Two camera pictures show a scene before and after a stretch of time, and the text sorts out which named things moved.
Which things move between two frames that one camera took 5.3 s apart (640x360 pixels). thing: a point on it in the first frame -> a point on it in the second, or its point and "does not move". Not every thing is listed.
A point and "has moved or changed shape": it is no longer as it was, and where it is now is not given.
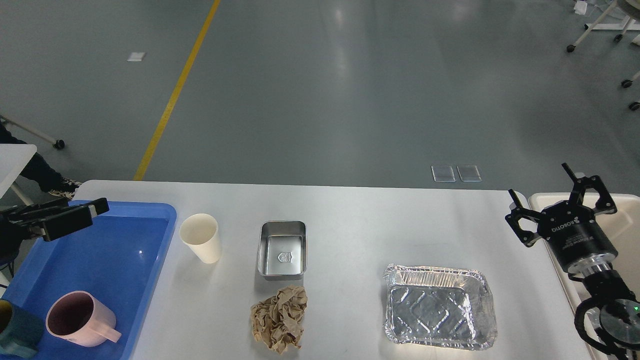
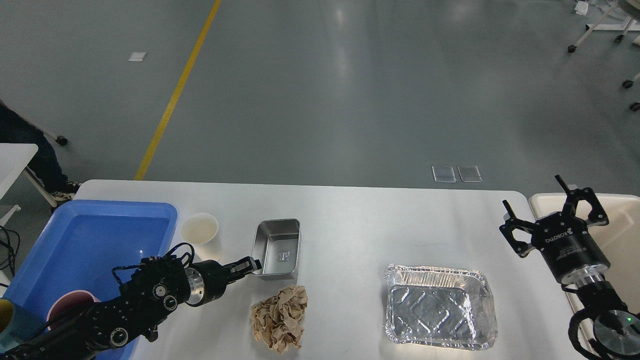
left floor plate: [443, 174] does not move
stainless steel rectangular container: [283, 250] has moved or changed shape
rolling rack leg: [57, 143] -> [60, 139]
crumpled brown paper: [277, 321] does not move
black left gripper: [12, 233] -> [206, 280]
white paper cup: [200, 232] does not move
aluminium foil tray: [447, 307] does not move
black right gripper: [582, 246] -> [564, 241]
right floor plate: [469, 173] does not move
